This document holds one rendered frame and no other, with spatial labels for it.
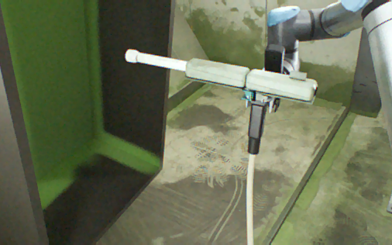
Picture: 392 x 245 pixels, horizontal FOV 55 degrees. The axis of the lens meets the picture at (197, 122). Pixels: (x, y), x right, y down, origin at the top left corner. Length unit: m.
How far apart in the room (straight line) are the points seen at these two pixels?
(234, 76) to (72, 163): 0.88
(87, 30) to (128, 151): 0.51
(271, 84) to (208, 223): 1.12
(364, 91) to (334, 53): 0.33
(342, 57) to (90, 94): 1.76
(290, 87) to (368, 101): 1.97
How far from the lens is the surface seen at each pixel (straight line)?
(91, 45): 1.43
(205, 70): 0.90
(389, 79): 0.56
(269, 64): 1.00
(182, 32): 3.08
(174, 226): 1.87
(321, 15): 1.15
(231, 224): 1.86
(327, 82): 2.82
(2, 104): 0.78
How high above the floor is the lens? 1.38
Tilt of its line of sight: 31 degrees down
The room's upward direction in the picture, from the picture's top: 5 degrees counter-clockwise
